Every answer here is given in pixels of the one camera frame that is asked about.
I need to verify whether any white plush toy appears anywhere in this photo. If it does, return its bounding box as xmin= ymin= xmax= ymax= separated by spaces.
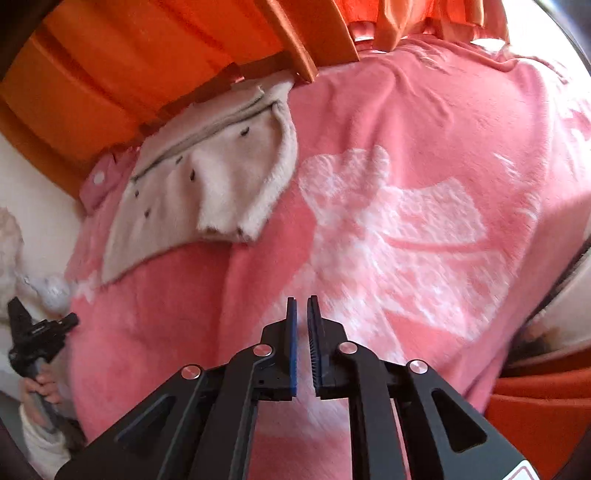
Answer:
xmin=0 ymin=207 xmax=72 ymax=317

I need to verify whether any beige fleece garment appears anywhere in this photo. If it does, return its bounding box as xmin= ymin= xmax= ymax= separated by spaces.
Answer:
xmin=100 ymin=78 xmax=299 ymax=285

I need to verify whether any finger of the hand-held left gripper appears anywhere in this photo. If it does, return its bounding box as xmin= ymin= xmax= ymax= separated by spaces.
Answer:
xmin=7 ymin=297 xmax=32 ymax=340
xmin=28 ymin=312 xmax=80 ymax=340

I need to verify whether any person's left hand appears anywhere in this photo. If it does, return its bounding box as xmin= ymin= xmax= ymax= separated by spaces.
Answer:
xmin=20 ymin=373 xmax=63 ymax=428

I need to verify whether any orange fabric cushion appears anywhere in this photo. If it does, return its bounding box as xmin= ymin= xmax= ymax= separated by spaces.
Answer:
xmin=485 ymin=364 xmax=591 ymax=480

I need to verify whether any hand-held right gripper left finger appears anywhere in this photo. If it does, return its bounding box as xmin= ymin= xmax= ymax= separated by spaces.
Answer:
xmin=55 ymin=297 xmax=299 ymax=480

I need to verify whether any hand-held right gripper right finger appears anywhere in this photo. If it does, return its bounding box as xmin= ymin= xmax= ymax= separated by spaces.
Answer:
xmin=307 ymin=295 xmax=532 ymax=480

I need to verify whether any orange curtain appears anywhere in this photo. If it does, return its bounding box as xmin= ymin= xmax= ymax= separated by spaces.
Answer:
xmin=0 ymin=0 xmax=511 ymax=200

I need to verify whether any beige cloth with dark patch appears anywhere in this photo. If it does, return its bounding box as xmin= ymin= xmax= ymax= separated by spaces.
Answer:
xmin=502 ymin=242 xmax=591 ymax=372

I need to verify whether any person's left forearm white sleeve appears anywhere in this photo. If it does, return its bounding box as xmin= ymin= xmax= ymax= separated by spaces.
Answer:
xmin=19 ymin=406 xmax=75 ymax=480

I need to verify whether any pink cushion with white button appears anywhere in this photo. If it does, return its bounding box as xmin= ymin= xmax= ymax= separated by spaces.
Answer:
xmin=79 ymin=154 xmax=117 ymax=212

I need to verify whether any pink printed blanket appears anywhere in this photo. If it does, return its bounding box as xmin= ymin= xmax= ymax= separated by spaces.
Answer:
xmin=65 ymin=37 xmax=591 ymax=480

